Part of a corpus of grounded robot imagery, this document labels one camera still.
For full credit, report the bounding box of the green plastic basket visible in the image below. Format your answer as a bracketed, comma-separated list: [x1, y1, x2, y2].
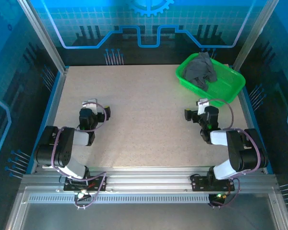
[175, 53, 246, 108]

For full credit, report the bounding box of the grey t-shirt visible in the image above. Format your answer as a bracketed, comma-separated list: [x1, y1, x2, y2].
[183, 52, 218, 92]

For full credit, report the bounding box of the grey metal panel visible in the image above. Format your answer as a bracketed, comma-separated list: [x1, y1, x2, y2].
[6, 189, 288, 230]

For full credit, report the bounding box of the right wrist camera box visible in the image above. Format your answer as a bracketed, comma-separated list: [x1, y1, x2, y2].
[196, 98, 209, 115]

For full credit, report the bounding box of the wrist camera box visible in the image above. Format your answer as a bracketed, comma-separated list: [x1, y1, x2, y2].
[196, 98, 209, 115]
[82, 98, 98, 113]

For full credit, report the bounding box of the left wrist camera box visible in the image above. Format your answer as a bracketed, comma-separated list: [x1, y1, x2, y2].
[82, 98, 98, 113]

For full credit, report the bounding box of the aluminium side rail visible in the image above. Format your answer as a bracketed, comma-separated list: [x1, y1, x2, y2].
[237, 90, 276, 174]
[30, 67, 69, 174]

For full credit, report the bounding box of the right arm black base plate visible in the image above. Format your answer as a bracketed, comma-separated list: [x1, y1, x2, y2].
[191, 174, 235, 192]

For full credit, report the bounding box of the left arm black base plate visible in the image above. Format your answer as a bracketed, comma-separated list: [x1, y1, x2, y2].
[63, 176, 108, 192]

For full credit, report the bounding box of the aluminium mounting rail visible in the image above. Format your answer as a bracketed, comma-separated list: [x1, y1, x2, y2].
[19, 166, 279, 190]

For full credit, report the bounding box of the slotted cable duct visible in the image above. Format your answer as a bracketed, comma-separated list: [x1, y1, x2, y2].
[27, 195, 212, 204]

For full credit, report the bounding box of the aluminium frame post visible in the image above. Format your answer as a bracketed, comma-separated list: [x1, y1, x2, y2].
[17, 0, 68, 72]
[233, 0, 280, 72]

